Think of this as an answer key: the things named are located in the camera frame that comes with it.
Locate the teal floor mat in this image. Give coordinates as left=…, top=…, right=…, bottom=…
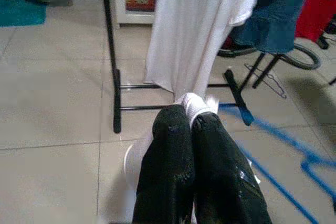
left=0, top=0, right=48, bottom=28

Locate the plain white t-shirt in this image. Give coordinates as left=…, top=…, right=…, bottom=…
left=143, top=0, right=266, bottom=99

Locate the blue denim garment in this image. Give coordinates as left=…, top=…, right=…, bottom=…
left=230, top=0, right=316, bottom=54

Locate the blue clothes hanger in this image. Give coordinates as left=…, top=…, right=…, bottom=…
left=217, top=102, right=336, bottom=224

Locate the white t-shirt small red print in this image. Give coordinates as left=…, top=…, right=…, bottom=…
left=122, top=91, right=261, bottom=224

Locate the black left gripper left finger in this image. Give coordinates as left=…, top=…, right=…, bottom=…
left=131, top=104, right=196, bottom=224

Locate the black cross-leg stand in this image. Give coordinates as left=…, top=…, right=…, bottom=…
left=237, top=24, right=336, bottom=90

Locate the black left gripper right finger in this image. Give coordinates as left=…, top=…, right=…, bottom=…
left=191, top=112, right=274, bottom=224

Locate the grey vacuum hose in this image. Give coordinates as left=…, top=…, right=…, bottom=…
left=217, top=42, right=322, bottom=71

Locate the black clothes rack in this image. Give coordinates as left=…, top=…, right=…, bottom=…
left=101, top=0, right=254, bottom=134

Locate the red logo t-shirt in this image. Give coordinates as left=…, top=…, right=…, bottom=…
left=295, top=0, right=336, bottom=42

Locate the thin wire clothes hanger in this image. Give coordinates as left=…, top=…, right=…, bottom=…
left=244, top=62, right=287, bottom=99

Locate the white glass-door cabinet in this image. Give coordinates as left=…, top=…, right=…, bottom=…
left=115, top=0, right=158, bottom=29

